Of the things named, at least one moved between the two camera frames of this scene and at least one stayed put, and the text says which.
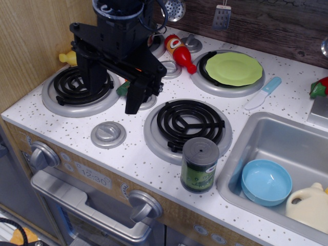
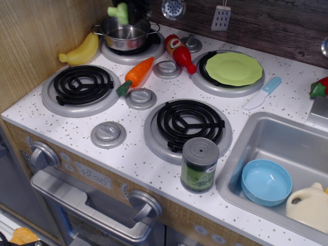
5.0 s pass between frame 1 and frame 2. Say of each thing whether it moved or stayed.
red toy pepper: stayed
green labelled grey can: stayed
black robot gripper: moved
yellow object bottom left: stayed
